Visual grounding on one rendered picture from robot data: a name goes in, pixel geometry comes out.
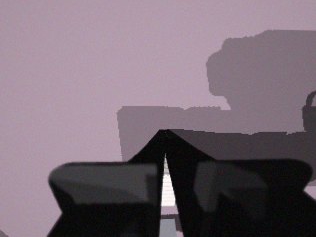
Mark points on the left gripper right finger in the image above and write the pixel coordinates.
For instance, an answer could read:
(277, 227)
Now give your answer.
(198, 182)

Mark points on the white ridged plastic wedge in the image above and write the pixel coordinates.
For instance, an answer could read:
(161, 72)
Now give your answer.
(168, 198)

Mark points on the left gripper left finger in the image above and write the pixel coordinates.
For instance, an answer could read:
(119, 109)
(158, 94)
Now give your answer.
(116, 183)

